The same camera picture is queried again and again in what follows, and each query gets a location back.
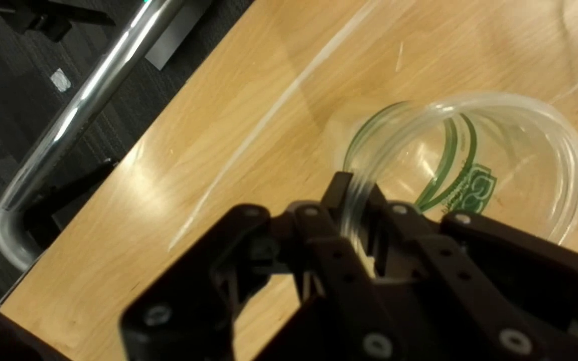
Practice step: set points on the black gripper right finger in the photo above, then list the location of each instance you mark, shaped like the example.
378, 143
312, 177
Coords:
401, 240

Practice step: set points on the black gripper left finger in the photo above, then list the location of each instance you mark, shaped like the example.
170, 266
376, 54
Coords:
334, 218

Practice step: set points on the metal cart handle rail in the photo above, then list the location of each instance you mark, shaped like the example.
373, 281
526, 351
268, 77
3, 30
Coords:
134, 38

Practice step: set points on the clear plastic cup green logo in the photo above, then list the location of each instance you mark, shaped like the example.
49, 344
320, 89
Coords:
498, 155

